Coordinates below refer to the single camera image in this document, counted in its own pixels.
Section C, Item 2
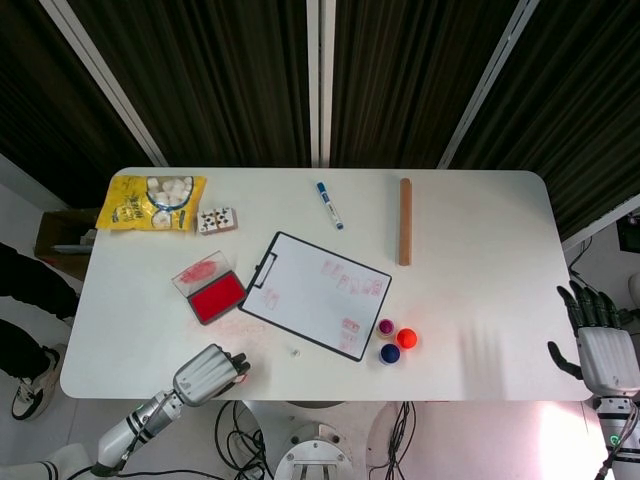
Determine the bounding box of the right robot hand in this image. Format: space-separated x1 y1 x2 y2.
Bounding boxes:
547 280 640 399

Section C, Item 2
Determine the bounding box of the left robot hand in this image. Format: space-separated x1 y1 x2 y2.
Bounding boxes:
172 343 251 405

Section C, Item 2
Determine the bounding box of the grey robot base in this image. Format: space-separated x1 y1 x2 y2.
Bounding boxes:
273 419 351 480

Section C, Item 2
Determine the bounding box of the red ink pad clear lid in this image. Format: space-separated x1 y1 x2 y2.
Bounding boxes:
171 249 247 327

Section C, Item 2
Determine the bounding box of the white stamped paper sheet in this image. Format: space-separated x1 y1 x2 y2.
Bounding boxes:
241 233 390 358

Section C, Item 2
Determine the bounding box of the playing card deck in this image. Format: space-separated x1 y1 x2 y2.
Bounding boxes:
196 207 240 236

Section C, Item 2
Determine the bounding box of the black clipboard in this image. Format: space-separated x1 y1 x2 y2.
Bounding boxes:
237 231 393 362

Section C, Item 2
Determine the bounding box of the white black sneaker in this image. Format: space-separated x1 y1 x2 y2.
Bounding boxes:
10 343 66 421

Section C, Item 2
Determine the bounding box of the yellow marshmallow bag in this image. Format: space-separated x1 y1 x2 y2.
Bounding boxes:
94 173 208 233

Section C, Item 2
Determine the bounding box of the black trouser leg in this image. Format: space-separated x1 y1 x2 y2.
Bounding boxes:
0 242 81 324
0 319 54 386

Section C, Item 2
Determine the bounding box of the brown cardboard box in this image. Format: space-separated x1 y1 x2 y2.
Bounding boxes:
35 207 99 281

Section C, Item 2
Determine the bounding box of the blue whiteboard marker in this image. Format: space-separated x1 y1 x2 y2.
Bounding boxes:
314 180 346 233

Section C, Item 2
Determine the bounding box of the wooden rolling rod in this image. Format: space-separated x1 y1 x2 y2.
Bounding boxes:
398 177 414 267

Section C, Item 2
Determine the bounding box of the dark pleated curtain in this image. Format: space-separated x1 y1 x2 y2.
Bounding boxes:
0 0 640 241

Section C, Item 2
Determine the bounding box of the black floor cable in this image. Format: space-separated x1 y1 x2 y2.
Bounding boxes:
367 399 426 480
214 399 274 480

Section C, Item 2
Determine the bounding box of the white slanted frame post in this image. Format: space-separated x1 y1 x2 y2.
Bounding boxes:
39 0 169 167
437 0 549 171

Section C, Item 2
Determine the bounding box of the white upright frame post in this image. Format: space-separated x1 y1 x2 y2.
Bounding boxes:
305 0 337 169

